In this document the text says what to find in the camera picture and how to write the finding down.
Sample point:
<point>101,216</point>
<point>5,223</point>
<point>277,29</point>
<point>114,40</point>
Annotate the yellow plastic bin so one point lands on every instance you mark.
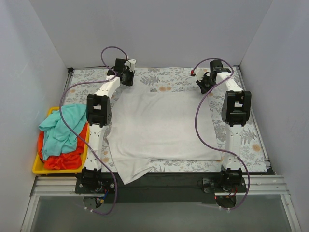
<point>38,166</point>

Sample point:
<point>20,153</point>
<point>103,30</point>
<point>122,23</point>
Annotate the orange t shirt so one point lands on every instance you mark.
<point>65,161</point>

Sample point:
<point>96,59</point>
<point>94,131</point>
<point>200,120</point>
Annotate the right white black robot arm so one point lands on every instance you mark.
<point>235,114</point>

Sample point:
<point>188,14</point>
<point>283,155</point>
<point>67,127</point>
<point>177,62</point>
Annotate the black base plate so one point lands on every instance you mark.
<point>160,188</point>

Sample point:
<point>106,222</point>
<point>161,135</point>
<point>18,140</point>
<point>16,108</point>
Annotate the floral table cloth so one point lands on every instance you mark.
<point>167,80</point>

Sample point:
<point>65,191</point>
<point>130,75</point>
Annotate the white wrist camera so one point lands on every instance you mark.
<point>130,63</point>
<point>198,73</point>

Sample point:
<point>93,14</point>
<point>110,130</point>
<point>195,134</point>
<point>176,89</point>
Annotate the aluminium frame rail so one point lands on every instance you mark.
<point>65,186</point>

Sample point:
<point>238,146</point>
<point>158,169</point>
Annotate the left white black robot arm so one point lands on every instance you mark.
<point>99,115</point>

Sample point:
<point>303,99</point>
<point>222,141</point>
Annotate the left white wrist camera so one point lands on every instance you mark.
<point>130,63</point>

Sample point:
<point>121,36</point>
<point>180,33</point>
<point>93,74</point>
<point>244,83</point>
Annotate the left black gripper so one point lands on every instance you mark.
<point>128,77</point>

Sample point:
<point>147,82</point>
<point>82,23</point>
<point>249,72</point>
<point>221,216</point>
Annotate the teal t shirt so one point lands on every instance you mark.
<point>60,129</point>

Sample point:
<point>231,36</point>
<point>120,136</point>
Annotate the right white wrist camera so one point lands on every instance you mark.
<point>198,73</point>

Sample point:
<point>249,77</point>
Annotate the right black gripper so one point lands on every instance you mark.
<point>205,82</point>

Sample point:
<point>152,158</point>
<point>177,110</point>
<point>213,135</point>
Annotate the white t shirt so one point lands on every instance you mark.
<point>149,126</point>

